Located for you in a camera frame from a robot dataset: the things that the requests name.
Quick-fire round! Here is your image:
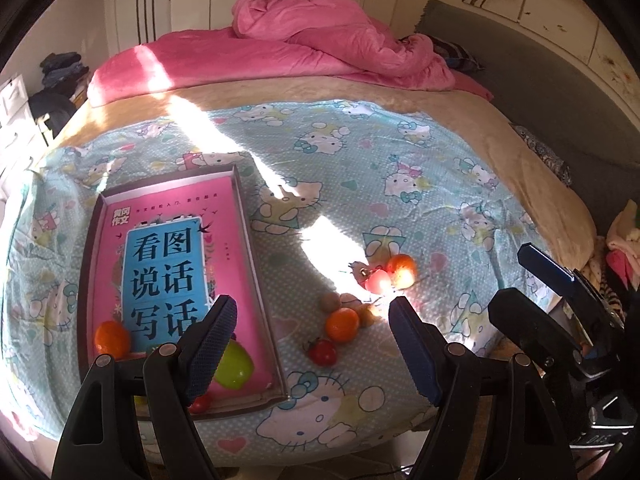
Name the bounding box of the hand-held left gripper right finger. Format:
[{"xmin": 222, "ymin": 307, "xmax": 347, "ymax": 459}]
[{"xmin": 388, "ymin": 296, "xmax": 576, "ymax": 480}]

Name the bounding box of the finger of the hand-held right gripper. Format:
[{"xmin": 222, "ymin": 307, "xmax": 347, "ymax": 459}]
[
  {"xmin": 517, "ymin": 242, "xmax": 626, "ymax": 326},
  {"xmin": 487, "ymin": 287, "xmax": 591, "ymax": 381}
]

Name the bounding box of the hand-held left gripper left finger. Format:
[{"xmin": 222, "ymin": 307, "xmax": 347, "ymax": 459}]
[{"xmin": 52, "ymin": 294, "xmax": 238, "ymax": 480}]

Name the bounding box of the orange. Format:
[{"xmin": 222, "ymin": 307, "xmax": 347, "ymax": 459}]
[
  {"xmin": 95, "ymin": 321, "xmax": 132, "ymax": 359},
  {"xmin": 325, "ymin": 307, "xmax": 361, "ymax": 343}
]

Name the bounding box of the red apple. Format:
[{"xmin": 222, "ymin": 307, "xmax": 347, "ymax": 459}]
[{"xmin": 386, "ymin": 254, "xmax": 418, "ymax": 290}]

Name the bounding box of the pink book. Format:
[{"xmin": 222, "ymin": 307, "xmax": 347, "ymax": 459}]
[{"xmin": 89, "ymin": 172, "xmax": 276, "ymax": 406}]

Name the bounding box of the dark floral cloth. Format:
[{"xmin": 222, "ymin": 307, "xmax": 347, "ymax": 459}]
[{"xmin": 510, "ymin": 122, "xmax": 573, "ymax": 186}]

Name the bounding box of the grey upholstered headboard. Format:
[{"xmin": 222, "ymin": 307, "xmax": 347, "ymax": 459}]
[{"xmin": 415, "ymin": 0, "xmax": 640, "ymax": 241}]

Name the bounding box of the light blue cartoon cat sheet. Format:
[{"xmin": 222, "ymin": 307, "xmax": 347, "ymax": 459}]
[{"xmin": 0, "ymin": 100, "xmax": 556, "ymax": 466}]

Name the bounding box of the dark plaid pillow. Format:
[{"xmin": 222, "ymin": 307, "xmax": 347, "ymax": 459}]
[{"xmin": 400, "ymin": 35, "xmax": 486, "ymax": 73}]

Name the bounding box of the black bag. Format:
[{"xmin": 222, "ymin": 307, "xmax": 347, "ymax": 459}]
[{"xmin": 27, "ymin": 90, "xmax": 76, "ymax": 141}]

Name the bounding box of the white drawer cabinet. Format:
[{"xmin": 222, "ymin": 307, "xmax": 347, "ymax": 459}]
[{"xmin": 0, "ymin": 72, "xmax": 51, "ymax": 171}]

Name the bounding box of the pink fleece blanket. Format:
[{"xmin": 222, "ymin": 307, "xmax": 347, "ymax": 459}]
[{"xmin": 87, "ymin": 0, "xmax": 493, "ymax": 108}]

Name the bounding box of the tree wall painting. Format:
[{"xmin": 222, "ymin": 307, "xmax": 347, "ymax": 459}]
[{"xmin": 462, "ymin": 0, "xmax": 640, "ymax": 91}]

